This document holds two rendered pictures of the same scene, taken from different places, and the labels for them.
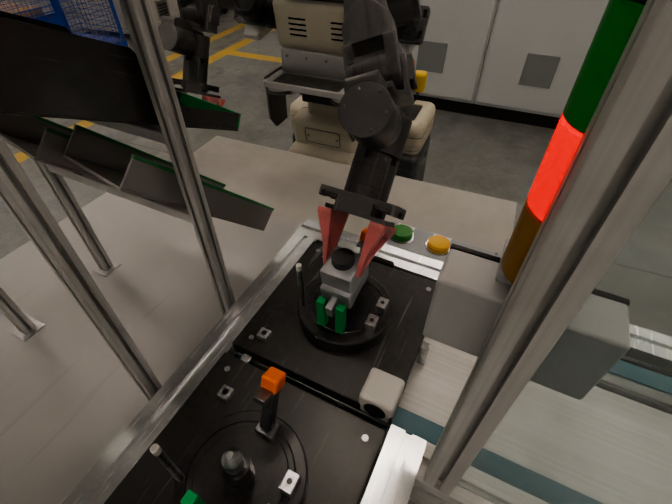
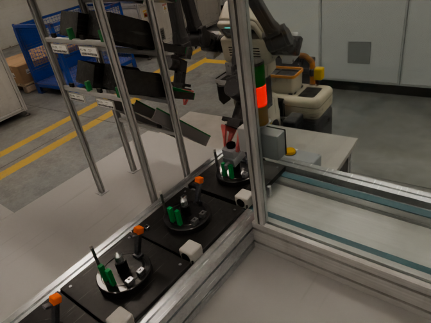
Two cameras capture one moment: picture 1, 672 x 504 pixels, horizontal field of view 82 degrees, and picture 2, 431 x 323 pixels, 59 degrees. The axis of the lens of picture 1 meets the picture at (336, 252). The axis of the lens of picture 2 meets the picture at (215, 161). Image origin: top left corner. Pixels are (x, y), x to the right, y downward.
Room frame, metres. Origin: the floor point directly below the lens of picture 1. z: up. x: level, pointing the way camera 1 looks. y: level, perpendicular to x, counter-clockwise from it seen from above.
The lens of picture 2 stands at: (-0.68, -0.25, 1.69)
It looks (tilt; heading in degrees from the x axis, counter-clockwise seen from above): 31 degrees down; 16
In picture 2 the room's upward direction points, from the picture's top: 10 degrees counter-clockwise
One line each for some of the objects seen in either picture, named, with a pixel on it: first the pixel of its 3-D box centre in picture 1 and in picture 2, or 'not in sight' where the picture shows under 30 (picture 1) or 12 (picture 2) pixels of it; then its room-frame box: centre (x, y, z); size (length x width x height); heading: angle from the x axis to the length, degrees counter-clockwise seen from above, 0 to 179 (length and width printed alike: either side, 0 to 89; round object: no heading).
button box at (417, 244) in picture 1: (435, 258); not in sight; (0.51, -0.19, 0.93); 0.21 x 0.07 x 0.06; 64
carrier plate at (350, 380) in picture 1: (344, 315); (236, 177); (0.36, -0.01, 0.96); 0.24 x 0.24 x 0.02; 64
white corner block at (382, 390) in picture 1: (381, 395); (244, 198); (0.23, -0.06, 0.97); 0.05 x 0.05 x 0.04; 64
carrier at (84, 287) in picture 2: not in sight; (120, 263); (-0.09, 0.21, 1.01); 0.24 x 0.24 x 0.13; 64
